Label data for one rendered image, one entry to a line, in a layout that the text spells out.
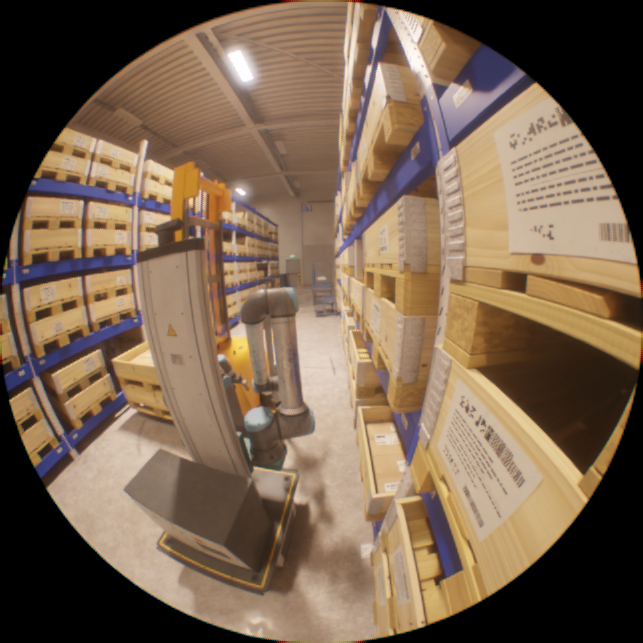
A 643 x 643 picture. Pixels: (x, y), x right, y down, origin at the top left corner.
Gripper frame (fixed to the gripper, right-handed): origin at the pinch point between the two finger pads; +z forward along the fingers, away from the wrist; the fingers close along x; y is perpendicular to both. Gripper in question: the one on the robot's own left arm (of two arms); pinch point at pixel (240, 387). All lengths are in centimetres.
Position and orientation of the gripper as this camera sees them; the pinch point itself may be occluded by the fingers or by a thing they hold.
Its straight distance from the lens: 180.7
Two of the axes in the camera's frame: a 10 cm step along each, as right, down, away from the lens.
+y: 2.0, -6.2, 7.6
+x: -9.5, 0.6, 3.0
